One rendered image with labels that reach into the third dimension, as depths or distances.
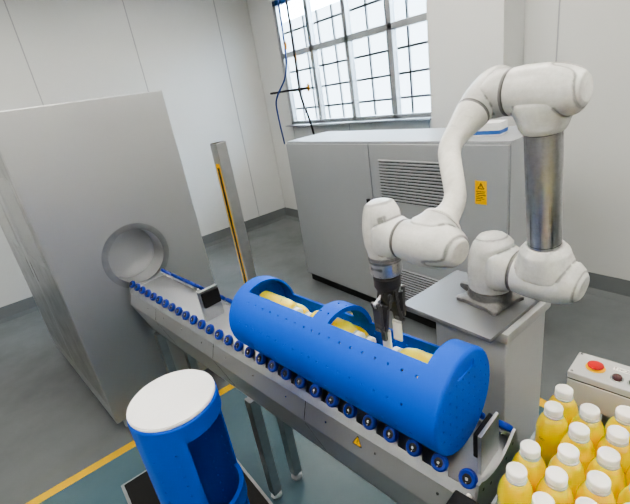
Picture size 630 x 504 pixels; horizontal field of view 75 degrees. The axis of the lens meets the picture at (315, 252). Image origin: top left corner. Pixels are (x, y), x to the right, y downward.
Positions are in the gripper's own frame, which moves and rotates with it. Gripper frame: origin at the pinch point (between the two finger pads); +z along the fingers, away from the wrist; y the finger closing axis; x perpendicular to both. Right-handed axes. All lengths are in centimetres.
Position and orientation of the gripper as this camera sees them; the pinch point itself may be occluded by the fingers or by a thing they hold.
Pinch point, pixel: (392, 335)
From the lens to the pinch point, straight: 126.0
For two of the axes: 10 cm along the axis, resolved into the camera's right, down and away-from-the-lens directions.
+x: 6.9, 1.7, -7.0
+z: 1.5, 9.2, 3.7
